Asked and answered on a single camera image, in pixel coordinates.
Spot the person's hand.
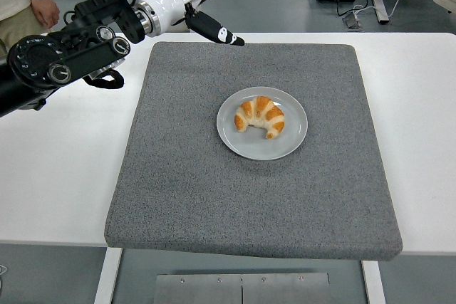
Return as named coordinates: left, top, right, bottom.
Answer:
left=31, top=0, right=61, bottom=30

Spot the croissant bread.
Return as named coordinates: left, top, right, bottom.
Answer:
left=234, top=95, right=286, bottom=140

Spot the grey round plate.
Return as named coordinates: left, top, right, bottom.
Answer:
left=216, top=85, right=309, bottom=161

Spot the grey felt mat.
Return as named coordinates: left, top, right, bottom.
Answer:
left=103, top=41, right=404, bottom=261

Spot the white table leg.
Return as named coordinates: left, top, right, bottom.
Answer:
left=93, top=246, right=123, bottom=304
left=361, top=259, right=386, bottom=304

